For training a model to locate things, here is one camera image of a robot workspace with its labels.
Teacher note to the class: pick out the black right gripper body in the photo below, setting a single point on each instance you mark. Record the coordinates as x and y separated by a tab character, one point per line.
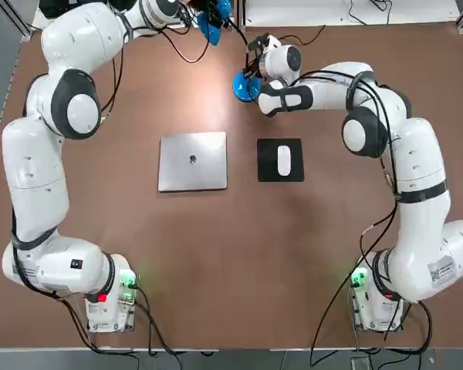
260	58

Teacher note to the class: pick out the grey closed laptop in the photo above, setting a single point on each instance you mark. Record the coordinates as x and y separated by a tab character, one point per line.
193	173

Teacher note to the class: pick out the black mouse pad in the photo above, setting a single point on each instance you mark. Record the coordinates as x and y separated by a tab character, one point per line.
266	169

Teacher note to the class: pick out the grey metal bracket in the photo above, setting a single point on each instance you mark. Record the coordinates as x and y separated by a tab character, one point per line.
359	363

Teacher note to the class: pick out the blue desk lamp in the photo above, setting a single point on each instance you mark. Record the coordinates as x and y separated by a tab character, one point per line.
245	90

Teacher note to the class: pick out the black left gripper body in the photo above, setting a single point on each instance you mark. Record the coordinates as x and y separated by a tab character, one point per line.
198	5

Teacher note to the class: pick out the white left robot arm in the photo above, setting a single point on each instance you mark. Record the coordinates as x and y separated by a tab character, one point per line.
34	173

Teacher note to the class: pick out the aluminium frame post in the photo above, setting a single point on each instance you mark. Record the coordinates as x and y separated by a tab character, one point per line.
240	15

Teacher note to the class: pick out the white computer mouse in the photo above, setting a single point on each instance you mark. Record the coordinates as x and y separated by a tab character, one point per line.
284	160

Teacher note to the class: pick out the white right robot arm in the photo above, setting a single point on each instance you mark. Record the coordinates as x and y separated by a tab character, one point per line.
420	162

